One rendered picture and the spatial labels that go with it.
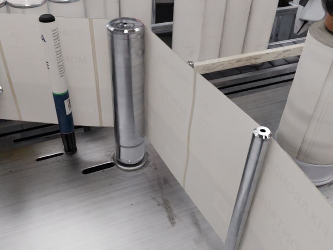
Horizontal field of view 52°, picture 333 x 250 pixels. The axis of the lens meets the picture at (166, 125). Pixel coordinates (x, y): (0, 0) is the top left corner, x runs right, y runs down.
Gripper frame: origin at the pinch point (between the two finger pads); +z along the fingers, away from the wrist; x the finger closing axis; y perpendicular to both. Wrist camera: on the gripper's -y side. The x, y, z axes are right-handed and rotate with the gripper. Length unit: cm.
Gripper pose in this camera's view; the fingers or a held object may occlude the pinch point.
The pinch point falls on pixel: (297, 27)
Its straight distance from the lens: 78.1
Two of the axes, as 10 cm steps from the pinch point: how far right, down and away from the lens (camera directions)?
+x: 7.8, 2.0, 6.0
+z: -4.9, 7.9, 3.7
